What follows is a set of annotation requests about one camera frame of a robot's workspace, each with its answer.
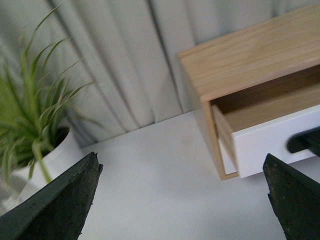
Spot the white plant pot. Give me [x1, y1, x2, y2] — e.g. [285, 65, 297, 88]
[0, 128, 84, 215]

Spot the white drawer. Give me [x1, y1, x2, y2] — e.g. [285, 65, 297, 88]
[210, 93, 320, 178]
[218, 139, 237, 175]

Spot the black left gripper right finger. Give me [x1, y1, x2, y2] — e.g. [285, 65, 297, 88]
[262, 153, 320, 240]

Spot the wooden drawer cabinet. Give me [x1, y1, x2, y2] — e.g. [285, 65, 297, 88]
[178, 4, 320, 180]

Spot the green spider plant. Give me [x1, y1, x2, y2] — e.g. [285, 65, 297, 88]
[0, 7, 100, 186]

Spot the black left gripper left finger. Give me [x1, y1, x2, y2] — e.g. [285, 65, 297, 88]
[0, 152, 103, 240]

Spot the grey curtain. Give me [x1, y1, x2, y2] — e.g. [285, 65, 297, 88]
[0, 0, 311, 147]

